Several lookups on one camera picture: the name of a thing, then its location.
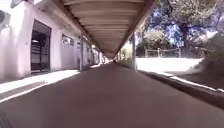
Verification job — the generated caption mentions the concrete pavement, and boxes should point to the concrete pavement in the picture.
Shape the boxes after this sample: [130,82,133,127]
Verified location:
[0,62,224,128]

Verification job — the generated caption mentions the covered walkway roof with posts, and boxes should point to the covered walkway roof with posts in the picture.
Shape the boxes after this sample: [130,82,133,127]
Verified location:
[33,0,158,72]

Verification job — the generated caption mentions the fence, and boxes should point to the fence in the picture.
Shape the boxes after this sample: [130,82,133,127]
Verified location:
[143,47,183,59]

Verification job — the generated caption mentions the concrete kerb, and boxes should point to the concrete kerb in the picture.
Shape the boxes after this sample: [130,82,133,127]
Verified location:
[138,69,224,111]

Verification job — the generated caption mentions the leafy trees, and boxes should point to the leafy trees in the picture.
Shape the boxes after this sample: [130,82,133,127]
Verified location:
[134,0,224,59]

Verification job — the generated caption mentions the white building with dark doorway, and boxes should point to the white building with dark doorway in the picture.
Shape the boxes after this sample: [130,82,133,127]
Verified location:
[0,0,110,83]

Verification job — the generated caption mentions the bush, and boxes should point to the bush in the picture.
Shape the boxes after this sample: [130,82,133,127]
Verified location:
[189,31,224,76]

